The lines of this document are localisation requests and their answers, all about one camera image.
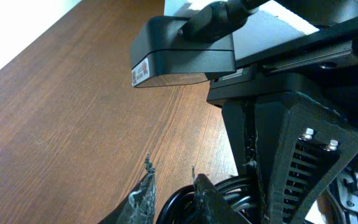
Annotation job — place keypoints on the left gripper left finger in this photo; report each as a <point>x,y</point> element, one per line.
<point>139,205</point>

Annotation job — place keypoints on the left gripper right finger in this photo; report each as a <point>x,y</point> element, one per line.
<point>211,206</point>

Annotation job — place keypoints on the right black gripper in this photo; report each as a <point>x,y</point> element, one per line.
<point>302,145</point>

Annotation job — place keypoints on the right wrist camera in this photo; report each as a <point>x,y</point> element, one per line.
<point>160,56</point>

